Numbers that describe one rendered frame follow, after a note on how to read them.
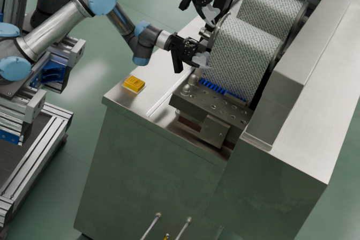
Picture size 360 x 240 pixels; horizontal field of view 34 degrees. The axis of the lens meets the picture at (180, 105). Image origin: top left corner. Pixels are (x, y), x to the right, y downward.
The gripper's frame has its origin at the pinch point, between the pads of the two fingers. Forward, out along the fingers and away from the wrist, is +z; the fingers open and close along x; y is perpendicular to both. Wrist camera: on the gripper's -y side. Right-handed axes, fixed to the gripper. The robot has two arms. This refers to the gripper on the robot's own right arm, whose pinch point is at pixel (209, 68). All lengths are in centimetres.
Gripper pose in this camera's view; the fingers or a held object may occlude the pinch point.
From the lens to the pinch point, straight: 243.7
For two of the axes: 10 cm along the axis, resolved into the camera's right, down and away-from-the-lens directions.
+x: 4.0, -4.4, 8.0
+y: 2.9, -7.7, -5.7
